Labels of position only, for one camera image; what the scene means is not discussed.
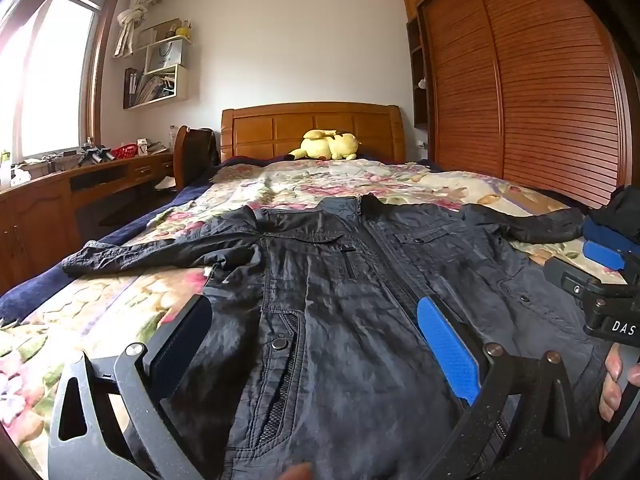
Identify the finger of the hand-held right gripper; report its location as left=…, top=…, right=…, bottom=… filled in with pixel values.
left=582, top=241, right=627, bottom=272

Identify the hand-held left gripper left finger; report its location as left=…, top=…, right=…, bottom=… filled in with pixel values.
left=47, top=294, right=216, bottom=480

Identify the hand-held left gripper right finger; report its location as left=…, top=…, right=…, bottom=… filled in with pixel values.
left=416, top=296, right=608, bottom=480

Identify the dark navy jacket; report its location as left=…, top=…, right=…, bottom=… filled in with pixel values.
left=62, top=192, right=616, bottom=480

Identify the person's right hand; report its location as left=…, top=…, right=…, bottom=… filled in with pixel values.
left=599, top=344, right=640, bottom=423

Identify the person's left hand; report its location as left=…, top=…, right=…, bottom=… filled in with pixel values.
left=277, top=462, right=313, bottom=480

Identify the wooden chair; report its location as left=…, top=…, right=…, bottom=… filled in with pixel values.
left=172, top=125, right=221, bottom=193

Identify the wooden desk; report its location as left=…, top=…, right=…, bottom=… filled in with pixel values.
left=0, top=147, right=176, bottom=286

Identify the dark garment on chair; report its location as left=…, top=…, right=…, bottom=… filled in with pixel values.
left=197, top=127, right=221, bottom=166

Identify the floral plush blanket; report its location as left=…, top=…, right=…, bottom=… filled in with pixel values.
left=0, top=160, right=631, bottom=461

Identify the black metal tool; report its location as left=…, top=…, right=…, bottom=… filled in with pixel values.
left=75, top=144, right=116, bottom=166

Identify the wooden bed headboard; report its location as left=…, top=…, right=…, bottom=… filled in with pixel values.
left=221, top=102, right=407, bottom=163

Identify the yellow plush toy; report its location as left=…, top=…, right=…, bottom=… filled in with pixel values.
left=286, top=129, right=362, bottom=162

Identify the wooden corner shelf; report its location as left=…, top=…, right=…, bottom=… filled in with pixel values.
left=406, top=15, right=431, bottom=131

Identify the white paper bag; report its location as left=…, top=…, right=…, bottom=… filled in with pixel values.
left=150, top=40, right=187, bottom=72

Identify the wood framed window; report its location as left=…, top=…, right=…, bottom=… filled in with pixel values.
left=0, top=0, right=123, bottom=163

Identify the tied beige curtain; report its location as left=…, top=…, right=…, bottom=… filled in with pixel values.
left=114, top=0, right=160, bottom=58

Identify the white wall shelf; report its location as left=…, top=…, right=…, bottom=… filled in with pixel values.
left=114, top=19, right=193, bottom=110

